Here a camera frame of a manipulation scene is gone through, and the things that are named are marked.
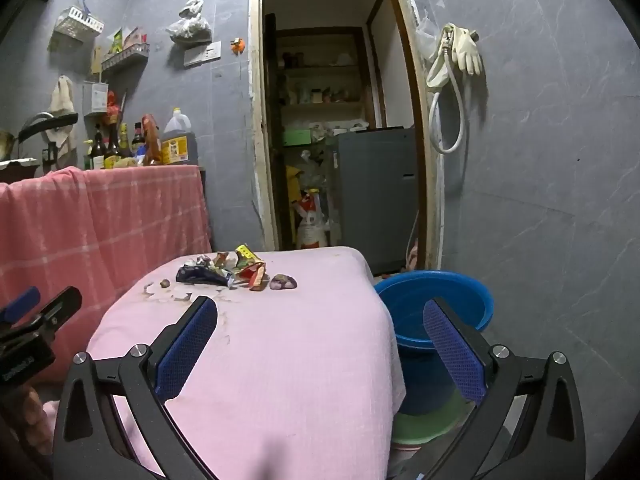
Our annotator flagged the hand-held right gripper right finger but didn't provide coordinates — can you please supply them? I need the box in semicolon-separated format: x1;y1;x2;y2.
422;297;587;480

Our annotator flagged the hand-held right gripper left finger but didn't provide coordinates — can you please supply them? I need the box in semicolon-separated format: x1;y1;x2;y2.
52;296;221;480

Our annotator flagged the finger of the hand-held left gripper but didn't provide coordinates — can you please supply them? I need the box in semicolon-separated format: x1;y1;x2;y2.
0;287;42;328
22;286;83;336

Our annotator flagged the blue plastic basin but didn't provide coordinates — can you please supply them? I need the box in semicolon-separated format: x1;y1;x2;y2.
374;270;495;361

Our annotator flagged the dark blue wrapper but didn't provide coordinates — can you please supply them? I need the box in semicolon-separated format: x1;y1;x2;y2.
175;263;236;287

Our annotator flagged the person's left hand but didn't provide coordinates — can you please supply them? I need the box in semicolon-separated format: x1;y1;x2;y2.
17;389;53;443

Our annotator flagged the blue plastic bucket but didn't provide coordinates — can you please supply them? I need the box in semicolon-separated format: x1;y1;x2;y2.
397;347;473;417

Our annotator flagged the green plastic basin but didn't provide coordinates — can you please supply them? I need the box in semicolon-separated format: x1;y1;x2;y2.
389;389;478;447

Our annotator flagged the pink checked cloth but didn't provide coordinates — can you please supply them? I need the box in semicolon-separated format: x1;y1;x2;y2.
0;164;213;386

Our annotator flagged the pink floral cloth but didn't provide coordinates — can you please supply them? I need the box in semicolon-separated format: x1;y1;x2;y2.
85;246;407;480

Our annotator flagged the white red sack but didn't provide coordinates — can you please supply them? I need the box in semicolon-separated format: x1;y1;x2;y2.
296;190;331;250

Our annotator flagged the grey washing machine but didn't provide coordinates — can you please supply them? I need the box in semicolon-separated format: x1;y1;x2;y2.
327;127;418;273

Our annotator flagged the orange brown packet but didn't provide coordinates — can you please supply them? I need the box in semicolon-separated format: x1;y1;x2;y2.
141;114;163;166

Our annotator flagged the amber cooking oil jug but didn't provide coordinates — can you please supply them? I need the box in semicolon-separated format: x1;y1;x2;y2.
160;107;199;166

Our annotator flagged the yellow bag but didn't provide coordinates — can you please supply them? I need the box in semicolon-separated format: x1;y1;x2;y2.
286;165;303;206

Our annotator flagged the beige towel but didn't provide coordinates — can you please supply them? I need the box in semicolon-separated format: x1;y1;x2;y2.
48;75;76;148

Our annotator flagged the wooden storage shelf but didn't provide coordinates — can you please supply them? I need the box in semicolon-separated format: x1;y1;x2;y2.
274;27;371;131

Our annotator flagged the red white packet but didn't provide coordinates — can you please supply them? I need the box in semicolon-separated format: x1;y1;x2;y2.
124;26;150;50

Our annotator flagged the cream rubber glove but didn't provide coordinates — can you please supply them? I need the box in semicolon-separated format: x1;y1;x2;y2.
442;22;483;77

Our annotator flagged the clear bag of garlic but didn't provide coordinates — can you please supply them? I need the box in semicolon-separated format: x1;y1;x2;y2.
166;0;213;43

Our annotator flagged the clear plastic bag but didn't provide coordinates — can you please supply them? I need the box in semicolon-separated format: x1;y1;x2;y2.
414;15;441;63

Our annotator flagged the black curved handle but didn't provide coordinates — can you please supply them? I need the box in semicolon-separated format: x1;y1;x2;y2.
17;112;80;143

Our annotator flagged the wooden door frame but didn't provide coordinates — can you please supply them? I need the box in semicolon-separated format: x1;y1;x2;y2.
248;0;446;273

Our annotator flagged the metal wall rack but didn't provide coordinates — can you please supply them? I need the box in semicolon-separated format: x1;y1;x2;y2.
100;42;151;73

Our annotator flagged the white plastic wall basket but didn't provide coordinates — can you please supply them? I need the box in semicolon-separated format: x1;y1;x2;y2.
52;6;106;41

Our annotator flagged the white hose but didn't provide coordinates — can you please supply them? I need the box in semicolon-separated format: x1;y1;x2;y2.
425;27;466;155

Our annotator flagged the wall outlet plate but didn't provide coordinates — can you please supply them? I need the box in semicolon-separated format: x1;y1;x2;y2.
183;41;222;67

